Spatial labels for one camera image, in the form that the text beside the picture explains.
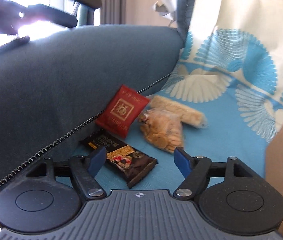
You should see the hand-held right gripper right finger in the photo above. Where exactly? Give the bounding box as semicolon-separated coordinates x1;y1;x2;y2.
173;147;264;200

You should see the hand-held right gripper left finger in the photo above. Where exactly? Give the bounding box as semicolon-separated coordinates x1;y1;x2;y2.
25;146;107;200

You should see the black snack packet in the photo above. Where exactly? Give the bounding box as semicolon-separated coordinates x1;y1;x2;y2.
81;129;158;189

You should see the clear bag of biscuits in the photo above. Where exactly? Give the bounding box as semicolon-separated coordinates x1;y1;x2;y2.
138;107;185;154

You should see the grey curtain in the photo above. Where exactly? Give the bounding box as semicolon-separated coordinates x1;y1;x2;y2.
91;0;157;27

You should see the wrapped rice cracker bar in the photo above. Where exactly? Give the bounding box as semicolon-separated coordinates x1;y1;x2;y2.
150;95;207;130

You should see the red snack packet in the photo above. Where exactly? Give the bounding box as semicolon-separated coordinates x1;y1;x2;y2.
95;85;151;138

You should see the blue fan-printed cloth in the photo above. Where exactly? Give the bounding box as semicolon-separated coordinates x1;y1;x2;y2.
74;0;283;188

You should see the black coiled cable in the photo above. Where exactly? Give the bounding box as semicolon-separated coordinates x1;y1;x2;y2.
0;74;174;193

